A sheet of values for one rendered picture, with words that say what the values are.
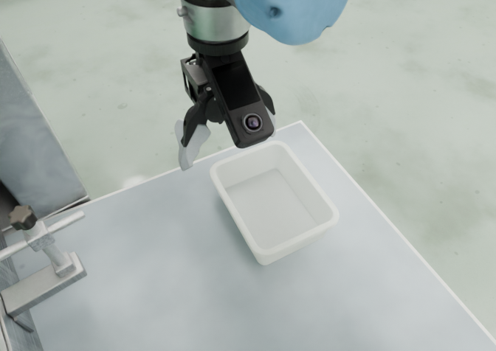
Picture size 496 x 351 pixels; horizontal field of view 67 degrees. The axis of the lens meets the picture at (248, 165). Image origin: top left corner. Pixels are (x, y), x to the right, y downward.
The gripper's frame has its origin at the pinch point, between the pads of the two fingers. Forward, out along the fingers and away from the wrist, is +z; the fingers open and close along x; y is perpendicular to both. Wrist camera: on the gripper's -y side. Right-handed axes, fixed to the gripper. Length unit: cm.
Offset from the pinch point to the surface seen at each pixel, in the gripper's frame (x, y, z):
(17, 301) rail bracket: 35.0, -2.4, 10.2
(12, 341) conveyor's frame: 35.8, -8.2, 9.3
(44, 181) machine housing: 28.9, 19.8, 12.2
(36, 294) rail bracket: 32.5, -2.7, 10.2
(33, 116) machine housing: 24.9, 20.4, -1.9
